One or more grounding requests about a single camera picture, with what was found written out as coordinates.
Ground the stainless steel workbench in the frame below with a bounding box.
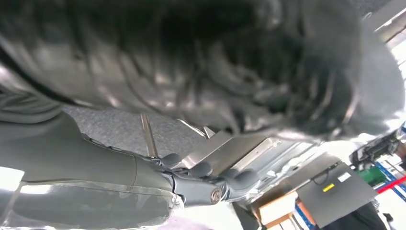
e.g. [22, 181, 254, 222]
[139, 113, 343, 207]

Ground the stamped grey metal panel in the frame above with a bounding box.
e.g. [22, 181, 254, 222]
[235, 138, 321, 182]

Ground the open cardboard box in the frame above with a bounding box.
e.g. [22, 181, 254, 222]
[252, 190, 299, 228]

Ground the grey box with labels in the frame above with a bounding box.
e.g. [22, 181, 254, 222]
[296, 161, 379, 229]

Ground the green plastic crate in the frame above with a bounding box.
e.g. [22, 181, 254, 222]
[357, 166, 388, 187]

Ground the red barrier belt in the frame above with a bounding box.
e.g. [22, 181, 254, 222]
[376, 175, 406, 195]

